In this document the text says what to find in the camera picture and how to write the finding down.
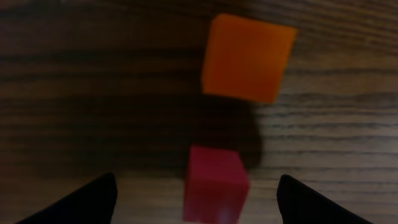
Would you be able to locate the red cube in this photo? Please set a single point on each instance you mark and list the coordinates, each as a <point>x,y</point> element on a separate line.
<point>214,183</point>

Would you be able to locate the orange cube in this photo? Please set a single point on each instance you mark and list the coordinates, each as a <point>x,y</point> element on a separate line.
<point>245,59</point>

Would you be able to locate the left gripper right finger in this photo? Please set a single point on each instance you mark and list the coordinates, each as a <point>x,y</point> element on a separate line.
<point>304,205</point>

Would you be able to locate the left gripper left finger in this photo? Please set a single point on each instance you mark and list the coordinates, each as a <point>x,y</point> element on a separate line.
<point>90,202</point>

